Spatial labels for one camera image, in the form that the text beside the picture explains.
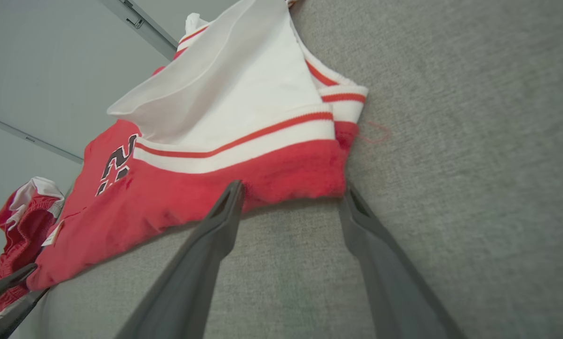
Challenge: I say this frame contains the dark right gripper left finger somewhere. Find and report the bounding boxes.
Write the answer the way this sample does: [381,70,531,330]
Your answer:
[117,180,245,339]

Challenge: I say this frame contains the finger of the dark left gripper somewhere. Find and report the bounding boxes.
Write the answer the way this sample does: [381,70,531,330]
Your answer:
[0,288,49,339]
[0,263,38,311]

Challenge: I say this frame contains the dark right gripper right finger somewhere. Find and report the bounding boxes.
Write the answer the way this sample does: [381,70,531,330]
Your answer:
[339,184,466,339]

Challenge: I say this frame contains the red sports shorts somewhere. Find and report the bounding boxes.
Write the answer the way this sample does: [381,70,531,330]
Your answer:
[0,177,65,325]

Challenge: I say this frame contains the red white sports jersey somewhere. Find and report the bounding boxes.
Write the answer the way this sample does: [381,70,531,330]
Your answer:
[26,0,393,292]

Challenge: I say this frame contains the grey fabric sofa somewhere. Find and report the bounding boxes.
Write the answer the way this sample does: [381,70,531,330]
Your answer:
[8,0,563,339]

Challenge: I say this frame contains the grey partition post with latch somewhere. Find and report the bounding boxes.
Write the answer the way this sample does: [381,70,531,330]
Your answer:
[98,0,178,59]

